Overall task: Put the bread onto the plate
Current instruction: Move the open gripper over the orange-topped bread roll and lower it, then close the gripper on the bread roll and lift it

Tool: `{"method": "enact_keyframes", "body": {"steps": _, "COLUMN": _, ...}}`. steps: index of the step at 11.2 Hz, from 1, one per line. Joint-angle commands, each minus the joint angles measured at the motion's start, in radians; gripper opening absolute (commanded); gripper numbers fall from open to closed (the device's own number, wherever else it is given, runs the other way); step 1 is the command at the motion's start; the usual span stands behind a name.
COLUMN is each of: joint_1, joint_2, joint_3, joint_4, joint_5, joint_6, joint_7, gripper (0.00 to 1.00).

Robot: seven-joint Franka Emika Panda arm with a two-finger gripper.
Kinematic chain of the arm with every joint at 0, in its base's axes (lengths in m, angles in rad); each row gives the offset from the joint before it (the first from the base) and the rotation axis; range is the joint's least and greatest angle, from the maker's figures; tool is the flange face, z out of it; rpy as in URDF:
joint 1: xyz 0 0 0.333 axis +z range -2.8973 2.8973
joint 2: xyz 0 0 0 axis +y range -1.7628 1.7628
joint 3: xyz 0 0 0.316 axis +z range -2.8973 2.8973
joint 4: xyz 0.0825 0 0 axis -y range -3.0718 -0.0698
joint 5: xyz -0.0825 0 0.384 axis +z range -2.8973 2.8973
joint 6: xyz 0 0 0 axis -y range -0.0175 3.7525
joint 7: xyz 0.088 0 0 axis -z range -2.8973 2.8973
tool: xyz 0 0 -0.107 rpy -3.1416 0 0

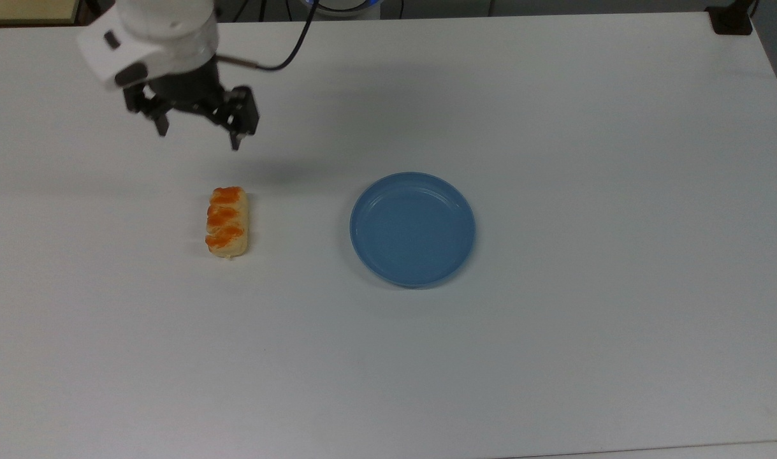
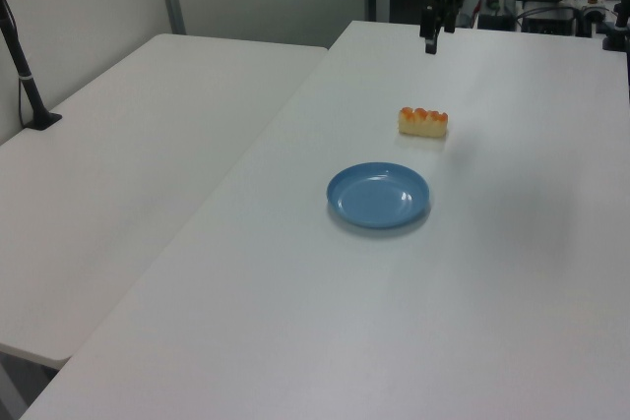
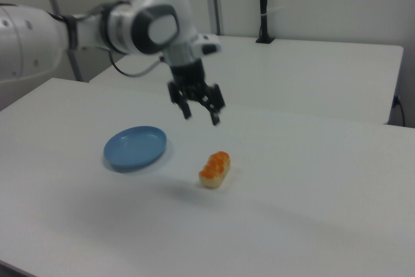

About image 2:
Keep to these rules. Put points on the yellow bread with orange crust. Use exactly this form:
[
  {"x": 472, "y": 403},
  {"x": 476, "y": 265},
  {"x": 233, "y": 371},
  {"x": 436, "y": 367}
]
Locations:
[{"x": 422, "y": 121}]

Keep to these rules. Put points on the blue round plate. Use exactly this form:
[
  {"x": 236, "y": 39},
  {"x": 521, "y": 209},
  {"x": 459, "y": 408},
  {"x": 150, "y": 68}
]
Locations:
[{"x": 379, "y": 195}]

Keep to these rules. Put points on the black electronics box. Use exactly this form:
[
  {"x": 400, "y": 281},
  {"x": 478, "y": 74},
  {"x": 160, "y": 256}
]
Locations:
[{"x": 548, "y": 20}]

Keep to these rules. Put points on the black clamp camera stand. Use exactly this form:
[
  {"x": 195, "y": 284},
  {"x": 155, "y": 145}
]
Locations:
[{"x": 617, "y": 17}]

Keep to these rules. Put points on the black camera pole with base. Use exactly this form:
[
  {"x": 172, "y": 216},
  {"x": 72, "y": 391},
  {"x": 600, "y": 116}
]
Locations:
[{"x": 23, "y": 68}]

